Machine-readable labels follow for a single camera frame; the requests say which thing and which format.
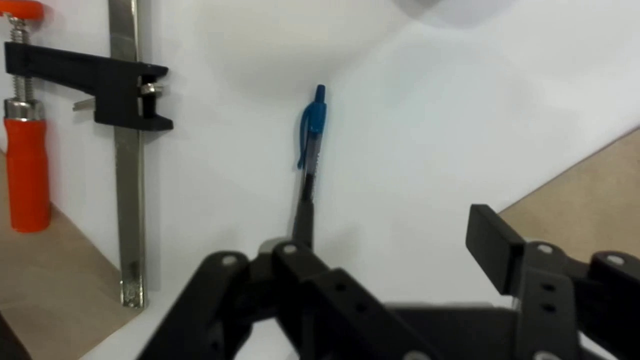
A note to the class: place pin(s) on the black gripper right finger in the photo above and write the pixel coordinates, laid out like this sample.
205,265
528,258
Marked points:
553,293

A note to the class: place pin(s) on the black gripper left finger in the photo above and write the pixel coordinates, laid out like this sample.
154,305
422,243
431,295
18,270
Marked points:
301,293

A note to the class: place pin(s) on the blue pen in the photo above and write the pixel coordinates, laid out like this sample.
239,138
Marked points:
312,126

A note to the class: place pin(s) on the white ceramic mug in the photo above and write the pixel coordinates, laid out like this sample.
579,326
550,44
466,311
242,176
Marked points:
460,8

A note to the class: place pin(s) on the large brown sandpaper sheet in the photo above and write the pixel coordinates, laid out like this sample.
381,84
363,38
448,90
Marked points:
47,286

